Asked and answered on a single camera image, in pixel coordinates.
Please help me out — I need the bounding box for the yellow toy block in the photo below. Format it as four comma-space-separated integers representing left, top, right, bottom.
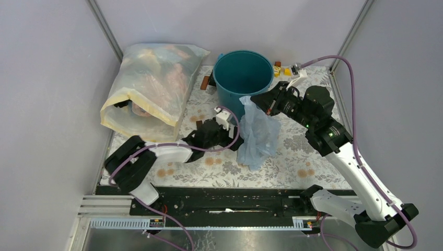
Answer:
283, 68, 293, 76

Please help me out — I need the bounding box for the floral patterned table mat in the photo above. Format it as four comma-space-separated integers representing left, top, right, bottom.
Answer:
146, 66, 351, 189

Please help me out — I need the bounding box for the small dark brown block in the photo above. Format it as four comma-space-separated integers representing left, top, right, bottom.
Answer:
196, 120, 203, 128

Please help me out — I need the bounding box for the light blue plastic trash bag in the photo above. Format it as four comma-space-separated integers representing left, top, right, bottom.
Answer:
237, 96, 281, 172

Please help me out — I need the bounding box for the teal plastic trash bin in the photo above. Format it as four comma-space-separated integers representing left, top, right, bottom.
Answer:
212, 50, 274, 120

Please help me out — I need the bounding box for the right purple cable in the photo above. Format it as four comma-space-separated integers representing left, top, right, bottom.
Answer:
293, 55, 419, 250

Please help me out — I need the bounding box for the brown wooden block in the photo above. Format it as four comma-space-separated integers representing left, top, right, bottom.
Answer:
200, 74, 216, 90

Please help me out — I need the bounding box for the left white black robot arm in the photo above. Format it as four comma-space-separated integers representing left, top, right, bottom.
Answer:
104, 119, 244, 215

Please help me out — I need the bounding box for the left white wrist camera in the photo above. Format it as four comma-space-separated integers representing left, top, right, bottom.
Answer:
214, 107, 232, 131

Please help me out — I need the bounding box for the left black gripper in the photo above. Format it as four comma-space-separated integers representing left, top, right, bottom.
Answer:
204, 121, 244, 151

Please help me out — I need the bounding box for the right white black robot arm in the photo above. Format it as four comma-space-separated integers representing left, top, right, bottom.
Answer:
251, 81, 419, 248

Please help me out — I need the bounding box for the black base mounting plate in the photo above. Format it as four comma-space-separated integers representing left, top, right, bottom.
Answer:
95, 185, 357, 229

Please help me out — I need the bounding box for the white slotted cable duct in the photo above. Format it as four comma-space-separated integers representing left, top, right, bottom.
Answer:
89, 216, 313, 232

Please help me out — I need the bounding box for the purple cable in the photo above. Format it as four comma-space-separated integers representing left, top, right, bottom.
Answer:
108, 106, 241, 188
293, 55, 419, 250

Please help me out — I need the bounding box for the large translucent stuffed bag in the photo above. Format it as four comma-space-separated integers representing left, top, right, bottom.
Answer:
100, 43, 210, 142

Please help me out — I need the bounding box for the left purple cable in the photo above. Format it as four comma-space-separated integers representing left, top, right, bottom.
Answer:
108, 106, 241, 188

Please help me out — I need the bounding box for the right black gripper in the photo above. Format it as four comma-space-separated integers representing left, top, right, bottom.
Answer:
250, 81, 315, 129

